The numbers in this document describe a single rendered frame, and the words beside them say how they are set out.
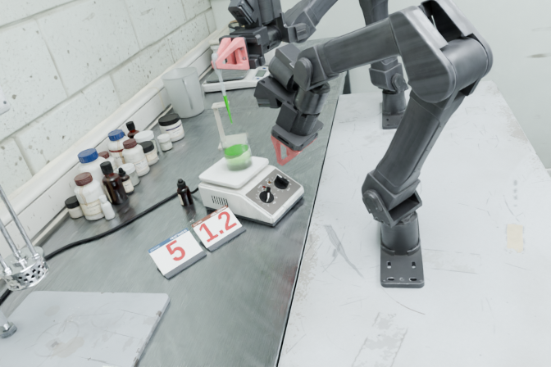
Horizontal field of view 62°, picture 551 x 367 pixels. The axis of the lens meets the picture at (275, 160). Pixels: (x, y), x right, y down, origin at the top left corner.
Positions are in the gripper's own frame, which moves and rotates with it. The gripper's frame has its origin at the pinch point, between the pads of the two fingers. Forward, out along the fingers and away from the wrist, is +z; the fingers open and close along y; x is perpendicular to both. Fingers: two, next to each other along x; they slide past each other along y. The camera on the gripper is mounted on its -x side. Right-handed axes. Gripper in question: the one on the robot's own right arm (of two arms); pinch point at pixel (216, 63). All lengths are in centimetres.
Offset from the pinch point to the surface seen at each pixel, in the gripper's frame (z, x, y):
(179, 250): 22.6, 30.4, 0.1
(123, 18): -34, -3, -71
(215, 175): 5.5, 23.7, -3.3
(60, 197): 22, 28, -43
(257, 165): -1.0, 23.7, 3.5
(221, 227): 13.2, 30.7, 3.0
